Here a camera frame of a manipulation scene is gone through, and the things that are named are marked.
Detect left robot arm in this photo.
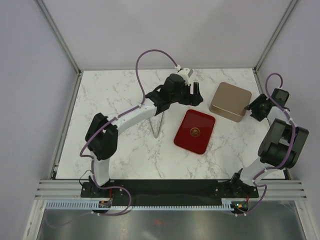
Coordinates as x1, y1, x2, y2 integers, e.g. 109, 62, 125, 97
80, 73, 204, 197

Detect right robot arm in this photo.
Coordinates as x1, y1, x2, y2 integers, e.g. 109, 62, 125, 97
228, 89, 309, 198

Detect gold box lid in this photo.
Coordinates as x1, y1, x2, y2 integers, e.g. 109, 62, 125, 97
209, 82, 252, 108

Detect white cable duct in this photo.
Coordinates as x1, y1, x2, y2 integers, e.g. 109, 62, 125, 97
45, 198, 249, 211

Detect red lacquer tray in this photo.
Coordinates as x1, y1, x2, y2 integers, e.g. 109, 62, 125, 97
173, 109, 216, 155

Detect steel kitchen tongs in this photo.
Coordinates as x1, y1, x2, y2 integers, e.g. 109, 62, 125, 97
148, 112, 165, 139

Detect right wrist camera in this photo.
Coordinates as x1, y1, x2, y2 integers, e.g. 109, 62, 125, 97
271, 88, 290, 107

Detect right aluminium frame post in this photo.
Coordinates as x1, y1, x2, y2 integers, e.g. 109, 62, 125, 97
252, 0, 301, 73

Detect left aluminium frame post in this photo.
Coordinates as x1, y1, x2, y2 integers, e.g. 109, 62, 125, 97
34, 0, 83, 76

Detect aluminium profile rail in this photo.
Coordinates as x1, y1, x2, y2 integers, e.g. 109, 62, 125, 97
35, 179, 82, 200

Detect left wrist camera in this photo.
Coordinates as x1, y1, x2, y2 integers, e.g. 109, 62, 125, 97
175, 65, 194, 85

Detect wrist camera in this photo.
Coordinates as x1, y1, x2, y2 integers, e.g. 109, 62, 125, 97
175, 65, 194, 85
271, 88, 290, 107

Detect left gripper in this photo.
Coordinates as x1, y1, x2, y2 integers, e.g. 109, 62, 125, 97
170, 82, 203, 108

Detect gold chocolate box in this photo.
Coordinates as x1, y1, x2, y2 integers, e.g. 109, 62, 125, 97
209, 105, 246, 123

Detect aluminium frame post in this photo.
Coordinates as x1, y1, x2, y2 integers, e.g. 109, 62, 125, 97
252, 0, 301, 73
34, 0, 83, 76

